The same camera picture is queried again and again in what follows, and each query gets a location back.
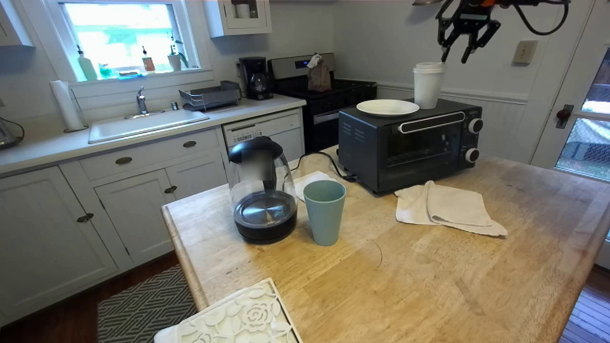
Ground brown paper bag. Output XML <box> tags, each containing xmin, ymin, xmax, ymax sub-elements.
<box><xmin>304</xmin><ymin>51</ymin><xmax>335</xmax><ymax>95</ymax></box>

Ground white plate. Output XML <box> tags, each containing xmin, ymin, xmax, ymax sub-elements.
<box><xmin>354</xmin><ymin>96</ymin><xmax>422</xmax><ymax>117</ymax></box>

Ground white dishwasher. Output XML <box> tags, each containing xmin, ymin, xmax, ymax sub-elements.
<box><xmin>220</xmin><ymin>106</ymin><xmax>306</xmax><ymax>167</ymax></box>

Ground black kitchen stove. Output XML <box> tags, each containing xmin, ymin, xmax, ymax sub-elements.
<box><xmin>266</xmin><ymin>51</ymin><xmax>378</xmax><ymax>156</ymax></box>

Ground white coffee cup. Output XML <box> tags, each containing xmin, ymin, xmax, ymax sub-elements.
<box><xmin>411</xmin><ymin>58</ymin><xmax>447</xmax><ymax>110</ymax></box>

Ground white wall cabinet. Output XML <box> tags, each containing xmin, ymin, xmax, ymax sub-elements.
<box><xmin>201</xmin><ymin>0</ymin><xmax>274</xmax><ymax>39</ymax></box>

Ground dark door knob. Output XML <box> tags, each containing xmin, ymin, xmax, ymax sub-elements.
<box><xmin>554</xmin><ymin>102</ymin><xmax>575</xmax><ymax>131</ymax></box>

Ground white spray bottle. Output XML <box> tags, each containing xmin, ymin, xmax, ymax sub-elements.
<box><xmin>165</xmin><ymin>34</ymin><xmax>190</xmax><ymax>74</ymax></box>

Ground white kitchen sink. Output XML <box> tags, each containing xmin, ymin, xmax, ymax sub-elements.
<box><xmin>85</xmin><ymin>108</ymin><xmax>211</xmax><ymax>146</ymax></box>

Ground black coffee maker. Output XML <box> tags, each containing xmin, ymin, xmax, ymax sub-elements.
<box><xmin>235</xmin><ymin>55</ymin><xmax>274</xmax><ymax>102</ymax></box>

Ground grey patterned floor rug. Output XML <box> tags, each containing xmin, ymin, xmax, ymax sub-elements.
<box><xmin>94</xmin><ymin>262</ymin><xmax>199</xmax><ymax>343</ymax></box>

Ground glass coffee carafe black lid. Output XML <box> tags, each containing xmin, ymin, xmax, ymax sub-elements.
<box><xmin>224</xmin><ymin>133</ymin><xmax>298</xmax><ymax>245</ymax></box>

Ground white base cabinets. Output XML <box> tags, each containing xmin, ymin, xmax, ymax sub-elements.
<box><xmin>0</xmin><ymin>93</ymin><xmax>308</xmax><ymax>329</ymax></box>

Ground beige light switch plate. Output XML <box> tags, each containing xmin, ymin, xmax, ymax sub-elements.
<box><xmin>510</xmin><ymin>37</ymin><xmax>539</xmax><ymax>68</ymax></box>

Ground white paper towel roll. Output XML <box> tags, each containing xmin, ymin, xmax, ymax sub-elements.
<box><xmin>47</xmin><ymin>76</ymin><xmax>87</xmax><ymax>135</ymax></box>

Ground white cloth towel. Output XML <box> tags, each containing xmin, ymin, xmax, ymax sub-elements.
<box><xmin>392</xmin><ymin>178</ymin><xmax>510</xmax><ymax>239</ymax></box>

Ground window with white frame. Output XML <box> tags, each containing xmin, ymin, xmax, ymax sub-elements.
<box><xmin>39</xmin><ymin>0</ymin><xmax>215</xmax><ymax>87</ymax></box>

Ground black toaster oven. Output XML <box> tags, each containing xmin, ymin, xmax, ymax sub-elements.
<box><xmin>335</xmin><ymin>96</ymin><xmax>485</xmax><ymax>197</ymax></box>

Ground white door with glass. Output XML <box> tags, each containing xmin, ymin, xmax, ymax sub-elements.
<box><xmin>527</xmin><ymin>0</ymin><xmax>610</xmax><ymax>186</ymax></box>

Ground chrome faucet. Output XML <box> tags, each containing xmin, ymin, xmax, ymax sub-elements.
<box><xmin>133</xmin><ymin>85</ymin><xmax>152</xmax><ymax>117</ymax></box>

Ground white floral trivet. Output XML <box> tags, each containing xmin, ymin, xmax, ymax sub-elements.
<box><xmin>152</xmin><ymin>276</ymin><xmax>304</xmax><ymax>343</ymax></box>

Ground grey dish rack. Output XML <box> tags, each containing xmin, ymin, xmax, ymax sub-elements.
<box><xmin>176</xmin><ymin>77</ymin><xmax>243</xmax><ymax>114</ymax></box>

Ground white paper sheet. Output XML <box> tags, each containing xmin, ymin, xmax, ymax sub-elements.
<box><xmin>291</xmin><ymin>169</ymin><xmax>338</xmax><ymax>201</ymax></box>

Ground teal plastic cup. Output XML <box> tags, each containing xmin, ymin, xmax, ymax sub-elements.
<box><xmin>300</xmin><ymin>177</ymin><xmax>348</xmax><ymax>247</ymax></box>

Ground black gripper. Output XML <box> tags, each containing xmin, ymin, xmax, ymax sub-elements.
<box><xmin>434</xmin><ymin>0</ymin><xmax>502</xmax><ymax>64</ymax></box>

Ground small brown bottle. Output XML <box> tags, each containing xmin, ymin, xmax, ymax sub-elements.
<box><xmin>138</xmin><ymin>43</ymin><xmax>157</xmax><ymax>74</ymax></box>

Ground green soap bottle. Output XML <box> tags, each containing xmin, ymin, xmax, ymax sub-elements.
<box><xmin>73</xmin><ymin>41</ymin><xmax>98</xmax><ymax>83</ymax></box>

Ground black power cord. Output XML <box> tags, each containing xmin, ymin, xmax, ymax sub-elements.
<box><xmin>314</xmin><ymin>146</ymin><xmax>357</xmax><ymax>186</ymax></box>

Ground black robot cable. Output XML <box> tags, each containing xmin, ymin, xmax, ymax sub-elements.
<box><xmin>506</xmin><ymin>0</ymin><xmax>571</xmax><ymax>37</ymax></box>

